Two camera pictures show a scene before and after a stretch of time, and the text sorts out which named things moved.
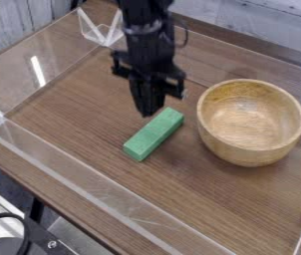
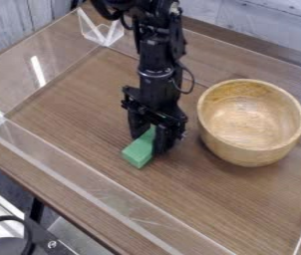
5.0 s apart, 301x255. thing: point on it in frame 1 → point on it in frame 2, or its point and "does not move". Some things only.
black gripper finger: (157, 98) → (165, 138)
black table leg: (36, 210) does not move
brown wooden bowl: (249, 122) does not move
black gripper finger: (147, 92) → (142, 119)
